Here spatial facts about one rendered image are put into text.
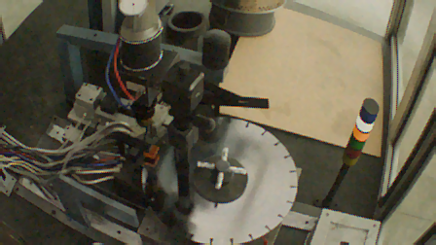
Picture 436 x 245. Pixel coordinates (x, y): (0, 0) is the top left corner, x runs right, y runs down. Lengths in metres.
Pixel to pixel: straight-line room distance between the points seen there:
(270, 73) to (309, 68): 0.15
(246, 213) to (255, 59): 0.68
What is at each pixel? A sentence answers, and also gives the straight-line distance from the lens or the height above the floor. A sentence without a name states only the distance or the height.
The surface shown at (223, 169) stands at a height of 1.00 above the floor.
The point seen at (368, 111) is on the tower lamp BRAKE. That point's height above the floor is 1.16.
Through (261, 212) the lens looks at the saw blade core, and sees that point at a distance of 0.98.
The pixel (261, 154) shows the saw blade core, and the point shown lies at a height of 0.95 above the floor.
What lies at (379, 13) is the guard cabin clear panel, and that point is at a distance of 1.88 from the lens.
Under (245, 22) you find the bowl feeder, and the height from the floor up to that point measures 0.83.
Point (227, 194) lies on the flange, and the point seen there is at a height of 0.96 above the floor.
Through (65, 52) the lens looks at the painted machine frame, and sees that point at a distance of 1.29.
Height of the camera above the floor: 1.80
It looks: 51 degrees down
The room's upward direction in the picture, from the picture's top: 5 degrees clockwise
